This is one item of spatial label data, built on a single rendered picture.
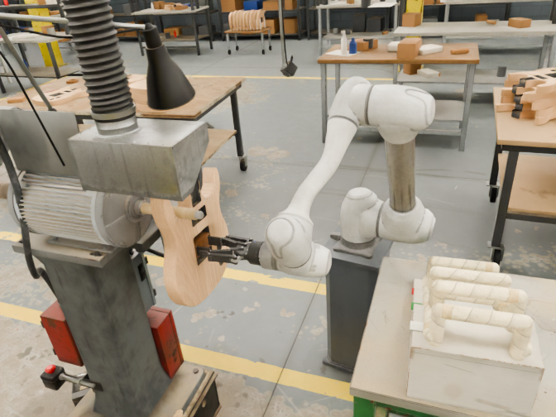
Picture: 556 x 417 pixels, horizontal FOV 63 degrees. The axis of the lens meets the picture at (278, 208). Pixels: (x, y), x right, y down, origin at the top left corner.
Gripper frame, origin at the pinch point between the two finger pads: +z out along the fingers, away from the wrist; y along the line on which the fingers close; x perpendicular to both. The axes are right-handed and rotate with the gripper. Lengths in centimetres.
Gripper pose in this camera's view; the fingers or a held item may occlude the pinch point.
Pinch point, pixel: (204, 245)
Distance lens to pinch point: 149.9
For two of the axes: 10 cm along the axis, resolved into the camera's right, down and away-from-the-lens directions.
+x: -0.4, -9.2, -3.9
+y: 3.4, -3.8, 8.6
